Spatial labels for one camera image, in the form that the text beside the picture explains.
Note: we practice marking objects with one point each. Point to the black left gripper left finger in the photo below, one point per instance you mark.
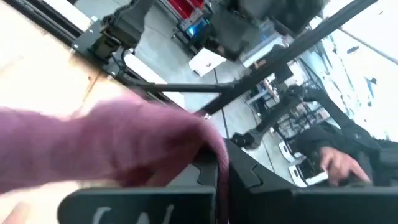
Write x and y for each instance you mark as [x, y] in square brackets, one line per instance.
[140, 205]

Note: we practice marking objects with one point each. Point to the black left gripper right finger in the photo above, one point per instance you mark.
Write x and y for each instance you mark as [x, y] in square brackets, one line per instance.
[264, 205]

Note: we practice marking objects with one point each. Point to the maroon baseball cap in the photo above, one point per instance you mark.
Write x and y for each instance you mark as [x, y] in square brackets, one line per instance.
[109, 146]

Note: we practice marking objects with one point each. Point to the person's hand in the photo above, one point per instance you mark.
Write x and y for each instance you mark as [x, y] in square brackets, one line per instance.
[335, 161]

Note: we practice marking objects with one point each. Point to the person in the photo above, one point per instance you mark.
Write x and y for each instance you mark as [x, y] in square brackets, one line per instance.
[351, 137]

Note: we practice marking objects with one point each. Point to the white plastic box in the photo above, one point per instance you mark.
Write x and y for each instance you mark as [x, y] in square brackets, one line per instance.
[206, 62]

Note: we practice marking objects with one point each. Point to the blue equipment box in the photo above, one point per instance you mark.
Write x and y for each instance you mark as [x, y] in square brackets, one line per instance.
[196, 29]

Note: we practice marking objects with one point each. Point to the black rig frame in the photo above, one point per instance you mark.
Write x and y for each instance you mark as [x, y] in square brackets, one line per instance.
[280, 59]

